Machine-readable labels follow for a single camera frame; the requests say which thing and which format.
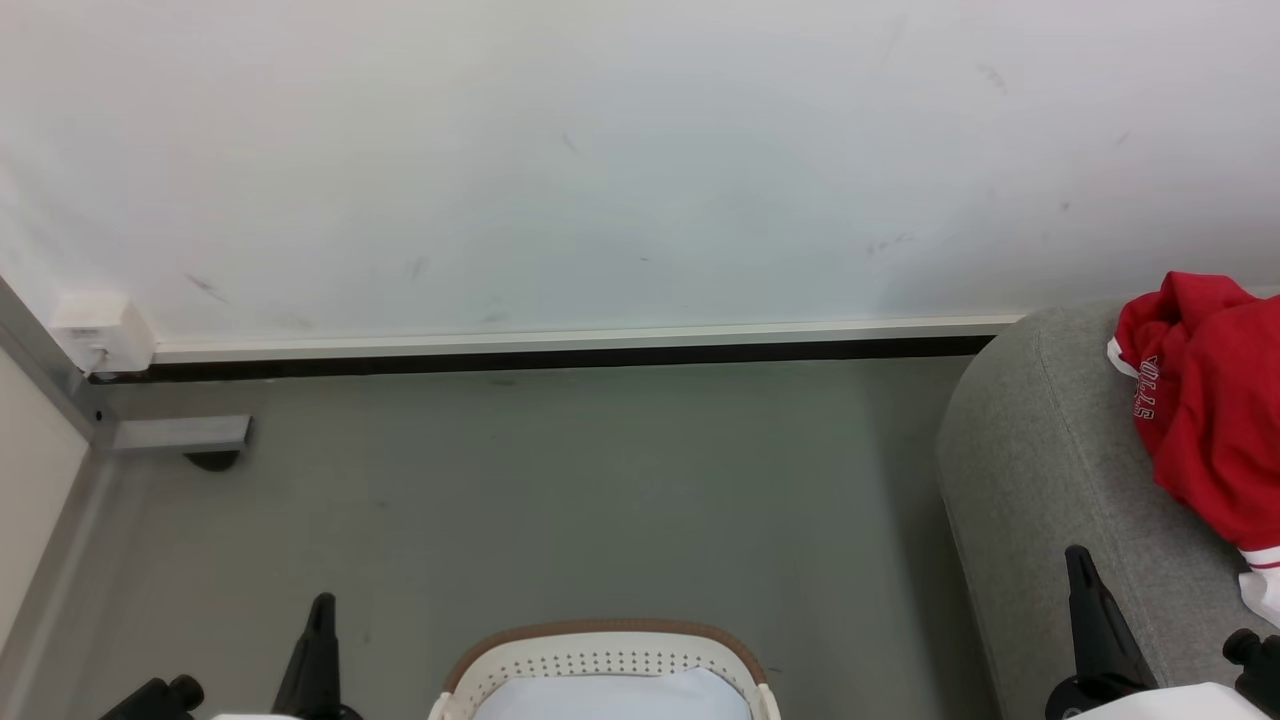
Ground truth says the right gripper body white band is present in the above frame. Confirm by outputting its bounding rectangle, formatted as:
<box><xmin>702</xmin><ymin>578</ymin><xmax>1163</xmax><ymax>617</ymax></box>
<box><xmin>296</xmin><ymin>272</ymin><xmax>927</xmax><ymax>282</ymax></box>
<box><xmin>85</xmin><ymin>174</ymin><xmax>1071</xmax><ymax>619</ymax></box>
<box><xmin>1045</xmin><ymin>678</ymin><xmax>1280</xmax><ymax>720</ymax></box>

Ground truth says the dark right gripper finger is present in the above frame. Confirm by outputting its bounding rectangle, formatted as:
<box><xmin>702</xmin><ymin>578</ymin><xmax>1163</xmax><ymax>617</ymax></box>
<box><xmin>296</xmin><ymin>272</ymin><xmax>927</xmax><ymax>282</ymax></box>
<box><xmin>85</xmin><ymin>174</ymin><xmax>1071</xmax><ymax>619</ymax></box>
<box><xmin>1065</xmin><ymin>545</ymin><xmax>1156</xmax><ymax>687</ymax></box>

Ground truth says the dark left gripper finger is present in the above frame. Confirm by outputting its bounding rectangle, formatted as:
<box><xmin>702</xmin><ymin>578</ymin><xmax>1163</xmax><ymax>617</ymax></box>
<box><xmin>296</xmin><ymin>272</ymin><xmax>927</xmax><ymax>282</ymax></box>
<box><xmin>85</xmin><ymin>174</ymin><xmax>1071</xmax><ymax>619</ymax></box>
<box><xmin>272</xmin><ymin>593</ymin><xmax>361</xmax><ymax>720</ymax></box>

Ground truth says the red white hooded garment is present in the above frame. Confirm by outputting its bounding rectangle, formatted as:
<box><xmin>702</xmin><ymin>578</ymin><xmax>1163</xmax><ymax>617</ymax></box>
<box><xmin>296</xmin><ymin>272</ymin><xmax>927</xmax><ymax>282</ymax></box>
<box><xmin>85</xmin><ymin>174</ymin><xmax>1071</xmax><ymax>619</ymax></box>
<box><xmin>1105</xmin><ymin>272</ymin><xmax>1280</xmax><ymax>629</ymax></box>

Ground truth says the white perforated laundry basket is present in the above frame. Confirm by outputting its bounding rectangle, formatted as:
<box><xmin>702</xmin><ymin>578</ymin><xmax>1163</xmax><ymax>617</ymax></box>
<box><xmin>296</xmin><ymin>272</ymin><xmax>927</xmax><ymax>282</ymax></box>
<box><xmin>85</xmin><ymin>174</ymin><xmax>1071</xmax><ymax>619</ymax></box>
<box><xmin>428</xmin><ymin>618</ymin><xmax>783</xmax><ymax>720</ymax></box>

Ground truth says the grey fabric sofa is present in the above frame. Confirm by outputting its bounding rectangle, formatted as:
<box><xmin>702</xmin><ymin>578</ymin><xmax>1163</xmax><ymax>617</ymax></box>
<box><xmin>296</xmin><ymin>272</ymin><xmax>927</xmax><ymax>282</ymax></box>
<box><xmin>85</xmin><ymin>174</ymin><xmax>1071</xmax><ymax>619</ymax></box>
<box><xmin>935</xmin><ymin>290</ymin><xmax>1280</xmax><ymax>720</ymax></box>

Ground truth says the black skirting strip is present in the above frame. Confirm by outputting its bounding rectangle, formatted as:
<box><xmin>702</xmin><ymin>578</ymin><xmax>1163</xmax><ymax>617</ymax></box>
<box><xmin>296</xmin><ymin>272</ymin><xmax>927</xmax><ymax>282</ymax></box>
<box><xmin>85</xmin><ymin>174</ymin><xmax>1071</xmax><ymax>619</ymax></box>
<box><xmin>90</xmin><ymin>336</ymin><xmax>997</xmax><ymax>385</ymax></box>

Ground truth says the grey metal foot bracket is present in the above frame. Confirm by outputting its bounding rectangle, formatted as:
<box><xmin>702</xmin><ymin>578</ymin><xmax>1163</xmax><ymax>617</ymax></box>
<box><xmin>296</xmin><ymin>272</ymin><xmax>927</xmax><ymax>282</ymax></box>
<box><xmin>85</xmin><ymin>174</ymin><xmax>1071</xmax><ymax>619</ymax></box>
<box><xmin>95</xmin><ymin>415</ymin><xmax>253</xmax><ymax>457</ymax></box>

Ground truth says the white wall socket box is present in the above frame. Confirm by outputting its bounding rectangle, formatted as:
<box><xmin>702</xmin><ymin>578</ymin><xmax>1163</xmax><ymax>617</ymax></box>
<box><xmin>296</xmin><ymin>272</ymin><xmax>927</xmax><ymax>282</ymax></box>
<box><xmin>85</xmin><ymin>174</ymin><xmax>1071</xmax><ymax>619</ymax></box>
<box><xmin>50</xmin><ymin>292</ymin><xmax>157</xmax><ymax>375</ymax></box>

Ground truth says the grey metal frame post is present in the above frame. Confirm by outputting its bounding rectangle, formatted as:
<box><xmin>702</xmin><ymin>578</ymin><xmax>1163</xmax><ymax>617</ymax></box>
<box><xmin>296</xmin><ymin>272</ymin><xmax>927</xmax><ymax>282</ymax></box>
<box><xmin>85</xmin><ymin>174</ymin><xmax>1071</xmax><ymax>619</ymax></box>
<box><xmin>0</xmin><ymin>275</ymin><xmax>103</xmax><ymax>453</ymax></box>

